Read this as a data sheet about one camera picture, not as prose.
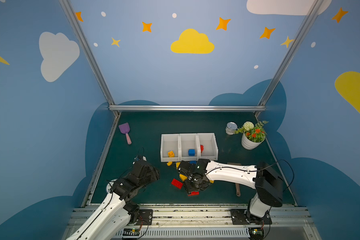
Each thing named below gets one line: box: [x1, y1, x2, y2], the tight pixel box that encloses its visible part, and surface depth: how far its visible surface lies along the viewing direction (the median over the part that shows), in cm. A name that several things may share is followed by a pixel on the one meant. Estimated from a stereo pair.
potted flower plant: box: [234, 120, 269, 150], surface depth 95 cm
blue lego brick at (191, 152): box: [188, 149, 196, 156], surface depth 99 cm
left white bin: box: [160, 133, 181, 162], surface depth 100 cm
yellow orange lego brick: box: [167, 150, 175, 158], surface depth 95 cm
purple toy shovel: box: [118, 122, 132, 145], surface depth 113 cm
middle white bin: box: [179, 133, 198, 162], surface depth 100 cm
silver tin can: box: [225, 121, 238, 135], surface depth 110 cm
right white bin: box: [198, 132, 219, 161], surface depth 101 cm
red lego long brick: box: [171, 178, 183, 189], surface depth 86 cm
